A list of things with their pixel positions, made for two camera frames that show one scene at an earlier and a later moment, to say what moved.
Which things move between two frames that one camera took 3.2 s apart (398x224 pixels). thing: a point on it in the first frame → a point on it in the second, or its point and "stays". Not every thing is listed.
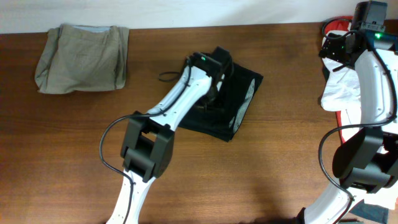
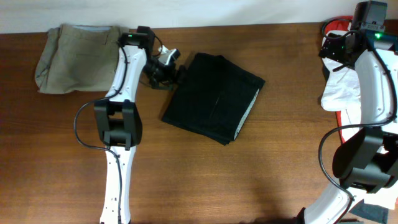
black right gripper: (331, 49) stays
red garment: (338, 24) stays
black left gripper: (219, 99) → (169, 76)
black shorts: (224, 116) stays
